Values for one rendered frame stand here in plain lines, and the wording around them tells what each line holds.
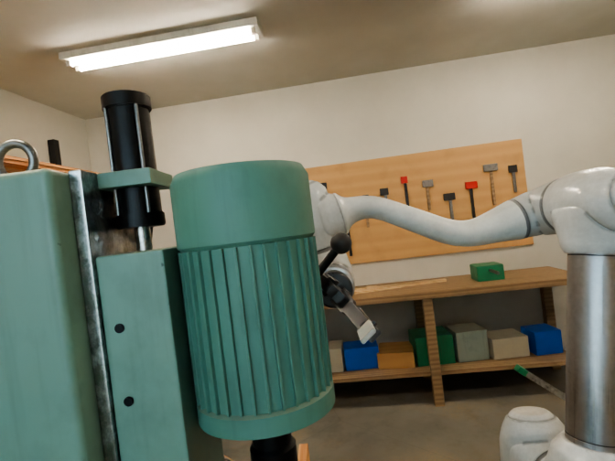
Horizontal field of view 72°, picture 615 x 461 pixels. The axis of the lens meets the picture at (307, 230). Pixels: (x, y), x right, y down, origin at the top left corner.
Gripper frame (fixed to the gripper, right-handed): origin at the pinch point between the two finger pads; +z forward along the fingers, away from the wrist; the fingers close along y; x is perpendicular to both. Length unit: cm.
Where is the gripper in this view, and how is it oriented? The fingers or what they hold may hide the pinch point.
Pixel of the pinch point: (337, 305)
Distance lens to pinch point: 69.5
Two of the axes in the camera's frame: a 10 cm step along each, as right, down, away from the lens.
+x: 7.0, -7.2, -0.3
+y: -7.2, -7.0, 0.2
